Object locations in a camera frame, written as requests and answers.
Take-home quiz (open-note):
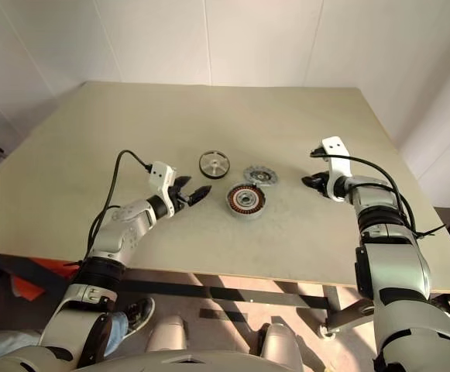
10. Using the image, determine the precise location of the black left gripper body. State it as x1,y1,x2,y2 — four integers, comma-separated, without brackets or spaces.
169,184,192,215

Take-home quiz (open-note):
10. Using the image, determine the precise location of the orange object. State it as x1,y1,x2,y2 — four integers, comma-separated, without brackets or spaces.
12,257,75,302

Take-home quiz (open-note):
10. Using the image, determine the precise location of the motor housing with copper windings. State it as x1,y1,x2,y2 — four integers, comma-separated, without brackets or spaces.
223,181,268,221

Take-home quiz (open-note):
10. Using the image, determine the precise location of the blue jeans leg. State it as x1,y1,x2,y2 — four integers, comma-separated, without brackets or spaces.
0,311,129,366

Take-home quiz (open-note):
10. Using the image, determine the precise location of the black sneaker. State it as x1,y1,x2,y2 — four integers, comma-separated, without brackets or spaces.
122,297,157,339

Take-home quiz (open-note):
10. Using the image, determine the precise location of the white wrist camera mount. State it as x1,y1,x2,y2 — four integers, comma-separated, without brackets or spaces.
320,136,353,203
149,161,177,203

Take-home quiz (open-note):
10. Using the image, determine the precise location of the spoked silver rotor black rim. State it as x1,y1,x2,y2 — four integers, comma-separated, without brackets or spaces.
198,149,231,181

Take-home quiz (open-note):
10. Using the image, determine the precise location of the silver robot torso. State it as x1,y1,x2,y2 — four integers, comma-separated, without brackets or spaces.
0,343,309,372

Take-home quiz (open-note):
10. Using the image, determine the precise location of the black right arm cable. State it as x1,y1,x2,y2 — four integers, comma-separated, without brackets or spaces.
309,144,419,238

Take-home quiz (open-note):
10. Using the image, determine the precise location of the silver rounded robot leg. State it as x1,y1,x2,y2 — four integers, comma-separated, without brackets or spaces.
146,314,191,352
260,322,304,362

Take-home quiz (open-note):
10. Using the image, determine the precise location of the black table frame bar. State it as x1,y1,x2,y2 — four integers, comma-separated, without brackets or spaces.
0,250,328,311

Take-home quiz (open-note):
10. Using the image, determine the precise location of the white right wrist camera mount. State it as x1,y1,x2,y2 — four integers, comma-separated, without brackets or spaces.
320,136,353,203

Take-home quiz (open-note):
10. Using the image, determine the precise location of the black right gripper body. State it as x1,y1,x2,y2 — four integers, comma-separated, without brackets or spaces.
316,171,333,199

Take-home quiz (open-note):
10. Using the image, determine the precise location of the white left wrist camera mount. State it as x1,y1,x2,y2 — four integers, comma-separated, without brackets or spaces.
149,161,177,203

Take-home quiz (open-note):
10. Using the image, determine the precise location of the black zip tie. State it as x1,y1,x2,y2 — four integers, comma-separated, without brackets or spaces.
413,223,447,239

